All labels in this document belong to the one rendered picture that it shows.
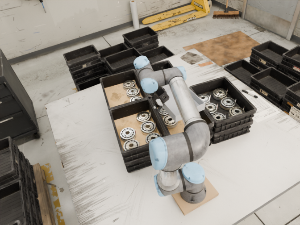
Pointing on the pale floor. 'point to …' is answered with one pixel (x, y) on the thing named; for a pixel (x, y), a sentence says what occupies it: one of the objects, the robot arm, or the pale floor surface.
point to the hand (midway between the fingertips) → (163, 104)
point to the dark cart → (14, 105)
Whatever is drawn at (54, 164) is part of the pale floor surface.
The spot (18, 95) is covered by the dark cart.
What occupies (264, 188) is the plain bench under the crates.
